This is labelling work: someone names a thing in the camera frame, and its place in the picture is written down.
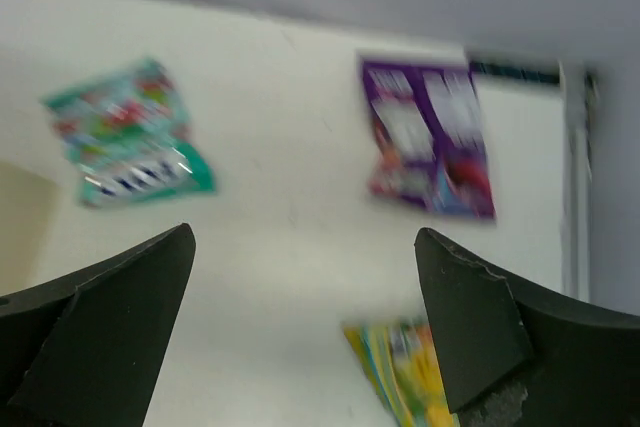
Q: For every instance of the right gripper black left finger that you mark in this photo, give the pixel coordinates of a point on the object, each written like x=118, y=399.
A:
x=86, y=349

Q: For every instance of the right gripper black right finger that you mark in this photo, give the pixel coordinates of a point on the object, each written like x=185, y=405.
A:
x=514, y=353

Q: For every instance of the yellow green snack pack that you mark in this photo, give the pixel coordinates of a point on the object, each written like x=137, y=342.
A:
x=399, y=360

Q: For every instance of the teal Fox's candy bag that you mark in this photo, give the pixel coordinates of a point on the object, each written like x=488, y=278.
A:
x=128, y=135

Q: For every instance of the beige paper bag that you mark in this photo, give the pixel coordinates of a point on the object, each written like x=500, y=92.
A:
x=27, y=206

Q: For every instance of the purple snack pack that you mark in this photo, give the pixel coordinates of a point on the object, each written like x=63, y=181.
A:
x=426, y=121

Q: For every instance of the aluminium table frame rail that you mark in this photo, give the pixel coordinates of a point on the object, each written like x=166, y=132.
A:
x=578, y=84

